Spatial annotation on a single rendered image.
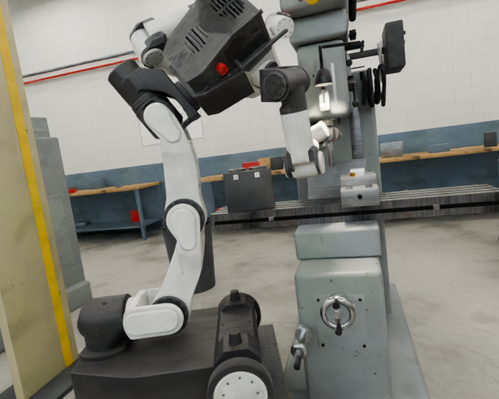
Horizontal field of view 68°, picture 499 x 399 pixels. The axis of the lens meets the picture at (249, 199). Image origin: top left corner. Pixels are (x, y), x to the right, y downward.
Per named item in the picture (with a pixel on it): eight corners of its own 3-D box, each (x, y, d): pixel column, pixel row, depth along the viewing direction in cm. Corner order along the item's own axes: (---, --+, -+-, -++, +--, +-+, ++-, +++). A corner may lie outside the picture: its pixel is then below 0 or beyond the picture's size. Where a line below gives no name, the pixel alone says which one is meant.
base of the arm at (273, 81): (281, 113, 111) (292, 75, 105) (247, 97, 116) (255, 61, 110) (304, 105, 123) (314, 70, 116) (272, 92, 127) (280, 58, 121)
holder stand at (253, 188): (274, 208, 172) (268, 165, 169) (227, 213, 175) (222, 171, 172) (275, 204, 184) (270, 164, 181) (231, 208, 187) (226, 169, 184)
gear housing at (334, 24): (348, 32, 147) (347, 5, 146) (288, 44, 154) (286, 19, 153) (349, 51, 179) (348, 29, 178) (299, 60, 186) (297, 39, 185)
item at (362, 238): (382, 256, 146) (380, 227, 144) (295, 260, 155) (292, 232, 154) (375, 227, 193) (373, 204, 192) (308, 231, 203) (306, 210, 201)
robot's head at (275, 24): (267, 30, 120) (288, 12, 120) (255, 24, 128) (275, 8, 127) (276, 47, 124) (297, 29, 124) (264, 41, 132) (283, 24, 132)
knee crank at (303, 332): (306, 371, 120) (304, 354, 119) (287, 370, 121) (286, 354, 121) (313, 336, 141) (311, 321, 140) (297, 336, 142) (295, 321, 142)
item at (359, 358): (395, 427, 137) (382, 272, 129) (309, 419, 146) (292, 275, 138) (379, 323, 214) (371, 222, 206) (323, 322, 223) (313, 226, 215)
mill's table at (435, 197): (508, 211, 143) (507, 191, 142) (211, 231, 178) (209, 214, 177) (486, 201, 165) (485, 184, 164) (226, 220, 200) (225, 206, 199)
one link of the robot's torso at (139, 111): (129, 111, 119) (156, 87, 119) (139, 115, 133) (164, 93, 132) (155, 142, 121) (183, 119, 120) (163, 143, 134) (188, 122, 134)
